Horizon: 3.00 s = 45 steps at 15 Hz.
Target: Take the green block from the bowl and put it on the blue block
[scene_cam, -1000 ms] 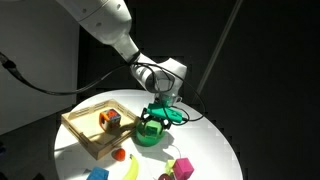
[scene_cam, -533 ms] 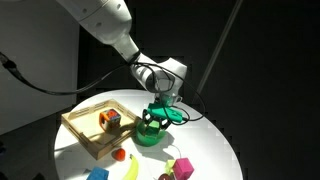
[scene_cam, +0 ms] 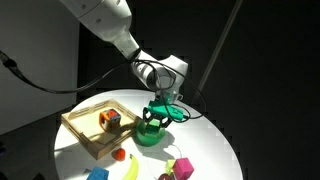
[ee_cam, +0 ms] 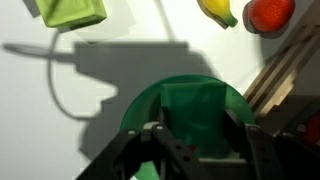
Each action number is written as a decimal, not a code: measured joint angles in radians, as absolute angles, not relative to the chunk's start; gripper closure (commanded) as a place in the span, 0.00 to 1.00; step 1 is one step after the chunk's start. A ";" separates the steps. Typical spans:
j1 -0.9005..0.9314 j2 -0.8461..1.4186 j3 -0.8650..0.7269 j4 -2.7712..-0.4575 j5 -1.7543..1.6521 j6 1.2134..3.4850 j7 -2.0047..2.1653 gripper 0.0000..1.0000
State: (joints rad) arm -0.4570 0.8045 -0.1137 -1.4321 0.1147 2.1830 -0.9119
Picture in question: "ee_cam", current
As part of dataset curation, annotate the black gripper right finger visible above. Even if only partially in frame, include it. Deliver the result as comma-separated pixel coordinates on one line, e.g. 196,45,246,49
223,109,320,180

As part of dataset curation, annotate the red strawberry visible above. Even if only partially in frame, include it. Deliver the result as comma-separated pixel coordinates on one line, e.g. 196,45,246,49
248,0,296,34

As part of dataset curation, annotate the green bowl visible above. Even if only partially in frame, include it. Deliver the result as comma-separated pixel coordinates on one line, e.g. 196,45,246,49
119,73,256,180

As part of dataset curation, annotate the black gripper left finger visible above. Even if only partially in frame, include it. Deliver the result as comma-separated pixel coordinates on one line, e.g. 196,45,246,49
75,123,214,180

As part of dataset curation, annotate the wooden tray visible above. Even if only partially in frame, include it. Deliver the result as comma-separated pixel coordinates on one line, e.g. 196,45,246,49
243,3,320,134

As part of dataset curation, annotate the lime green block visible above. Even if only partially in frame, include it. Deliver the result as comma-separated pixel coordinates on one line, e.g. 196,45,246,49
34,0,108,29

